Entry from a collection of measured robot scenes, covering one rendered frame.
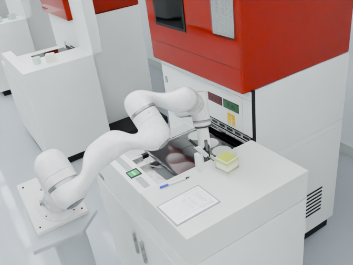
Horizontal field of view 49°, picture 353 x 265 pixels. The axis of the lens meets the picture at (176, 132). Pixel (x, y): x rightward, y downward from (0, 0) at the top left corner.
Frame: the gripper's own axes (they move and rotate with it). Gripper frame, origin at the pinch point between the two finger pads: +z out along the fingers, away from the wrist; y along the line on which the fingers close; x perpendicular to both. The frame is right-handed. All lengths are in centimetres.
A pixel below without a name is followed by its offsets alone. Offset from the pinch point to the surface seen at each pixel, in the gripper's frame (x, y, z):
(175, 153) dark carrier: -13.8, -16.7, -1.3
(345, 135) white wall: 136, -134, 34
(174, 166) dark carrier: -15.6, -5.5, 2.7
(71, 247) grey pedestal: -69, 6, 29
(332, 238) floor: 81, -55, 81
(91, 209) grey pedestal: -57, 3, 14
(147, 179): -29.1, 10.8, 2.3
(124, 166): -39.3, -2.4, -2.1
